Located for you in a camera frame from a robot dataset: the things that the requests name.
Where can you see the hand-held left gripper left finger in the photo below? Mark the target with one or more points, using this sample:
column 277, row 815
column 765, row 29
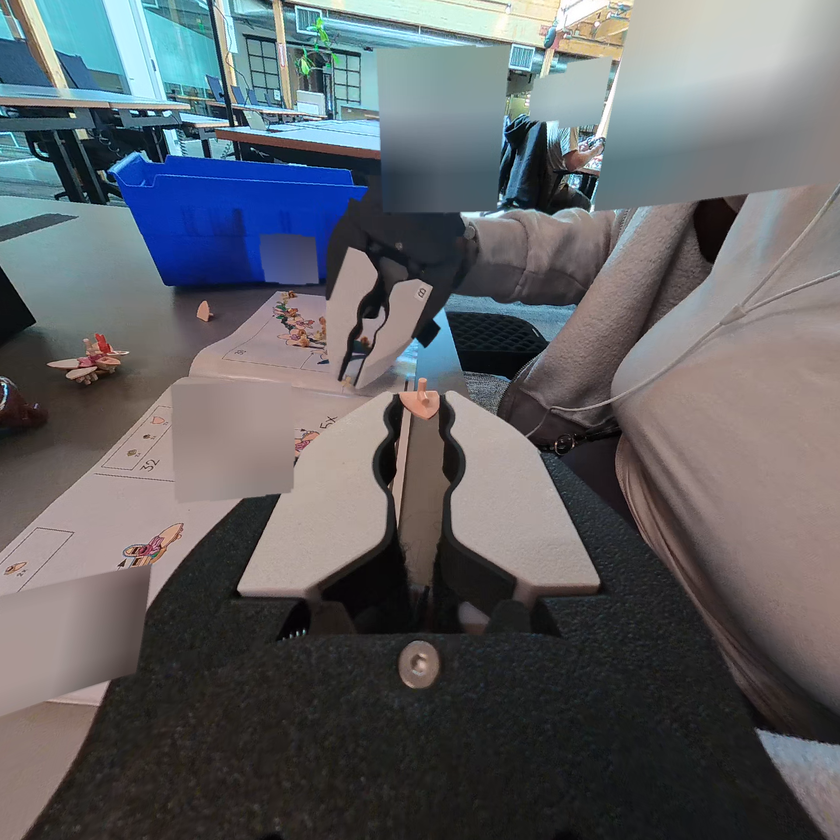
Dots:
column 328, row 499

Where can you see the black mesh office chair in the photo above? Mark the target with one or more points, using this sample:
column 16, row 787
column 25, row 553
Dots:
column 492, row 341

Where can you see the pink petal brick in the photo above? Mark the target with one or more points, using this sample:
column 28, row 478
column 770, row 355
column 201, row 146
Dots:
column 420, row 401
column 205, row 310

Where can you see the assembled toy brick flower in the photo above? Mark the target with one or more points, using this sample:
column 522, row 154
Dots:
column 88, row 361

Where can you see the dark toy set box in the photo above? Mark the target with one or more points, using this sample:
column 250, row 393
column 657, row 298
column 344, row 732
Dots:
column 10, row 315

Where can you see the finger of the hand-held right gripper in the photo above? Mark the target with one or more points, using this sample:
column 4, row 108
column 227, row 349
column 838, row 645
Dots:
column 400, row 321
column 344, row 295

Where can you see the green potted plant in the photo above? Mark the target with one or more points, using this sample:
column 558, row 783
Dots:
column 315, row 56

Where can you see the person's torso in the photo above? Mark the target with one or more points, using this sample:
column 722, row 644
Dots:
column 722, row 459

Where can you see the toy brick orchid plant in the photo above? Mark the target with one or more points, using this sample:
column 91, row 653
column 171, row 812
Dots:
column 16, row 410

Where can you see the toy brick instruction booklet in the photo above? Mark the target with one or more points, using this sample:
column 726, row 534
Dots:
column 79, row 518

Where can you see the grey office desk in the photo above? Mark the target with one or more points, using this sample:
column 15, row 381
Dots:
column 65, row 98

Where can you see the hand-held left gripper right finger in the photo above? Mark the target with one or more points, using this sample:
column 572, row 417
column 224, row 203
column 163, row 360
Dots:
column 518, row 512

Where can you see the blue plastic bin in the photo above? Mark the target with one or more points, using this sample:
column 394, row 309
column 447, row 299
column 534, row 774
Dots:
column 197, row 216

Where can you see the black jacket on chair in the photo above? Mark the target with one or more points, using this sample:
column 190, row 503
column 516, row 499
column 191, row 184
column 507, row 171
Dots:
column 525, row 157

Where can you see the black tripod with camera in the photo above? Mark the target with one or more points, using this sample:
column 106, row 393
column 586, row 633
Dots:
column 220, row 65

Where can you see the person's right forearm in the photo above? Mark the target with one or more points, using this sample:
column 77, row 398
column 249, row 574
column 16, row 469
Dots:
column 538, row 253

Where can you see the wooden edged office desk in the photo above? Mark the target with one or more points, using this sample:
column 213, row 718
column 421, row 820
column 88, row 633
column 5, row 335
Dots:
column 308, row 138

